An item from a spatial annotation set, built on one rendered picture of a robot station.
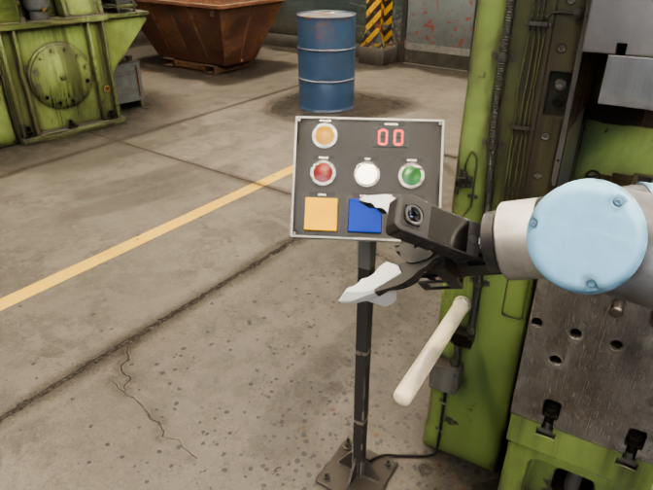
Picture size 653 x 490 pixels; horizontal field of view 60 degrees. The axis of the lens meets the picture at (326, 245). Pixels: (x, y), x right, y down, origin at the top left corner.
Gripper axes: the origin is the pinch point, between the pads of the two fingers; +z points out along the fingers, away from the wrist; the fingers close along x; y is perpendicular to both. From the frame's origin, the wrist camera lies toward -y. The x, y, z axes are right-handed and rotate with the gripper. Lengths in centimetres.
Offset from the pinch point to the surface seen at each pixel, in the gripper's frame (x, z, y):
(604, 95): 53, -25, 41
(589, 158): 75, -12, 91
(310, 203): 30, 35, 31
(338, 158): 41, 29, 30
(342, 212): 30, 29, 36
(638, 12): 61, -32, 30
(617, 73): 55, -27, 38
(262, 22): 501, 405, 284
